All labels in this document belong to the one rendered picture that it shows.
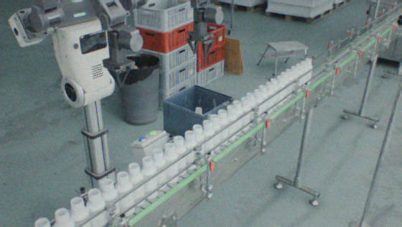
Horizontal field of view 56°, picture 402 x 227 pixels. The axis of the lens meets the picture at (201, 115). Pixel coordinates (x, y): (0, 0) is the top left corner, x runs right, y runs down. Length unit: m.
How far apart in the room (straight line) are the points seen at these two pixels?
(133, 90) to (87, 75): 1.95
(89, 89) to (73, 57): 0.18
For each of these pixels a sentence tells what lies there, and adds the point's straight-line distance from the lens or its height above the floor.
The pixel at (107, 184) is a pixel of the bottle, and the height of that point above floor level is 1.14.
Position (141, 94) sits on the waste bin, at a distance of 3.77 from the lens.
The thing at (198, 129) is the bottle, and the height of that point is 1.16.
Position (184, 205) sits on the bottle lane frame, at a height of 0.88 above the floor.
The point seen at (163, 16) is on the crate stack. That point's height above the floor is 1.04.
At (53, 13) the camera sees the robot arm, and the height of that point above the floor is 1.60.
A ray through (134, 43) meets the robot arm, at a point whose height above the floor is 1.58.
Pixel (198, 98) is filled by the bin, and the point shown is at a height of 0.86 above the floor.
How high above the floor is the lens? 1.96
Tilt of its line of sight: 28 degrees down
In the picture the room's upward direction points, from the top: 1 degrees clockwise
